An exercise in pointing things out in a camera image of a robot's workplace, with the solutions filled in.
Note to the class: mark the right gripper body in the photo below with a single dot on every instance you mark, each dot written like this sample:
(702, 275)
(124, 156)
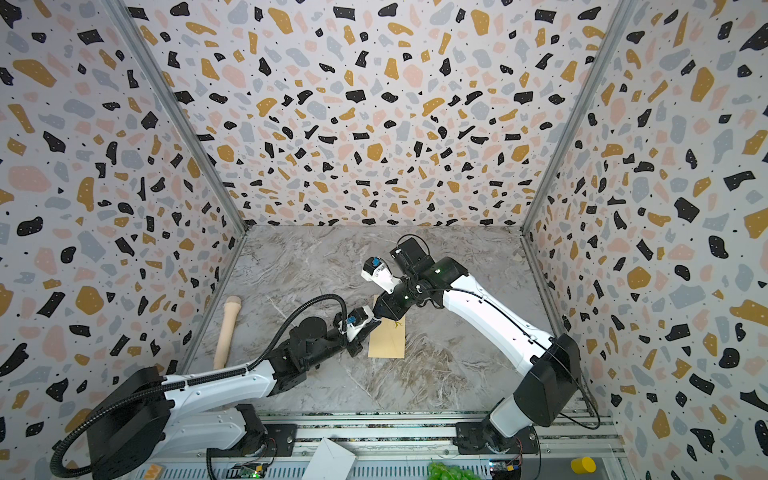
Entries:
(383, 306)

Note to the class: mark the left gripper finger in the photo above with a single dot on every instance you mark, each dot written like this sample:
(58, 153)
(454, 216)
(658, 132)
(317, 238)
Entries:
(370, 324)
(354, 347)

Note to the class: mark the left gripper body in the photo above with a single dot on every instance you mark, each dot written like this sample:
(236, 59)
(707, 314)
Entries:
(333, 341)

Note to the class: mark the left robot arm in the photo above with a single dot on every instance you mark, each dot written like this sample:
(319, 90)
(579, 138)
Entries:
(150, 414)

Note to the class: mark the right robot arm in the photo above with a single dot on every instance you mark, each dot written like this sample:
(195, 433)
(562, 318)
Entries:
(549, 365)

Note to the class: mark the wooden roller pin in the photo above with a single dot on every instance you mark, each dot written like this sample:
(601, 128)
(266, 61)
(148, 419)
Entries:
(232, 307)

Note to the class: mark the white paper sheet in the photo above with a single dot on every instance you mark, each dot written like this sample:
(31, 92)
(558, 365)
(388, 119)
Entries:
(330, 461)

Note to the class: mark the small circuit board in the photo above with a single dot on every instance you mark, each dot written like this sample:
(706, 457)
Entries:
(248, 470)

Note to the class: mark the green plastic object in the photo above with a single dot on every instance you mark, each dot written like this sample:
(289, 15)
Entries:
(441, 471)

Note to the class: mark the right circuit board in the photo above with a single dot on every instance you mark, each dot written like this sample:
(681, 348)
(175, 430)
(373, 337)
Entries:
(505, 469)

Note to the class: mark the yellow round object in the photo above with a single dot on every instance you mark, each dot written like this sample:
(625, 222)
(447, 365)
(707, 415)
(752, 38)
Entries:
(583, 465)

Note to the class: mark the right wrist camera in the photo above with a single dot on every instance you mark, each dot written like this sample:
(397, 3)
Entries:
(376, 270)

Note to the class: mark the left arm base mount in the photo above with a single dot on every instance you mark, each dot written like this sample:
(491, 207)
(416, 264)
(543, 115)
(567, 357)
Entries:
(275, 440)

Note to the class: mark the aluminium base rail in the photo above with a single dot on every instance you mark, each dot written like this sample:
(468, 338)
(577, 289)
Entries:
(396, 445)

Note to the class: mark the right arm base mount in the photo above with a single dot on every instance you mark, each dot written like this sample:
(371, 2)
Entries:
(482, 438)

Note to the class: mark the right aluminium corner post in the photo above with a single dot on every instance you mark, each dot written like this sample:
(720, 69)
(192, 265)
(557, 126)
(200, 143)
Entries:
(615, 28)

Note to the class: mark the aluminium corner post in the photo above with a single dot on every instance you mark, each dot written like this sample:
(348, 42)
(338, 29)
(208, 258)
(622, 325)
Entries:
(615, 28)
(120, 16)

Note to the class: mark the left aluminium corner post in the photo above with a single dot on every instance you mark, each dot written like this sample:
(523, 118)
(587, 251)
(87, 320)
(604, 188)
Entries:
(120, 16)

